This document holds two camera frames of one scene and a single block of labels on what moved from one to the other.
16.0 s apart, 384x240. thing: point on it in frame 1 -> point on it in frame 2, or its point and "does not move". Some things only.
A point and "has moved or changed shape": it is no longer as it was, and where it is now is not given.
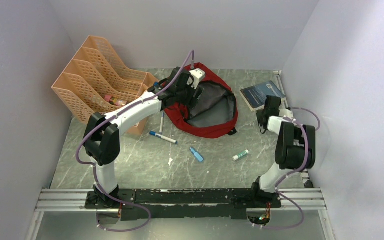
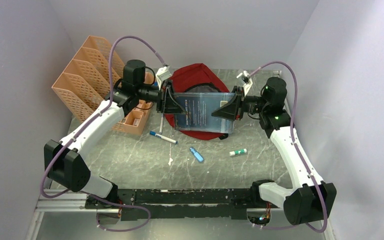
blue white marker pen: [160, 136] does not move
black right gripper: [259, 114] -> [233, 109]
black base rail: [182, 204] does not move
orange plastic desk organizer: [96, 81] does not move
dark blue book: [255, 96] has moved or changed shape
